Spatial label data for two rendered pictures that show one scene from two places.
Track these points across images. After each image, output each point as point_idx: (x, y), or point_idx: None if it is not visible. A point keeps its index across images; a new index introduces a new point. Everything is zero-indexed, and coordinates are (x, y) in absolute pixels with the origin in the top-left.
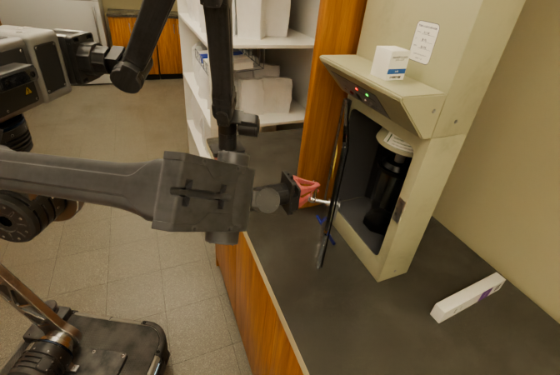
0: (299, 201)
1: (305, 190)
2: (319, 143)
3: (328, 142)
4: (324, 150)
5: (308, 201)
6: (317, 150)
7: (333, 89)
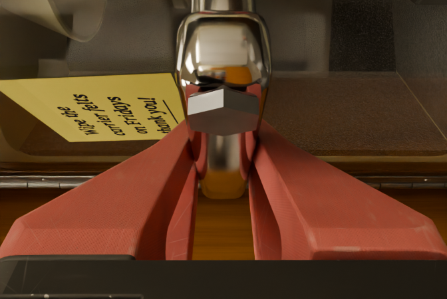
0: (301, 257)
1: (90, 193)
2: (211, 250)
3: (210, 218)
4: (244, 228)
5: (253, 103)
6: (240, 255)
7: (4, 232)
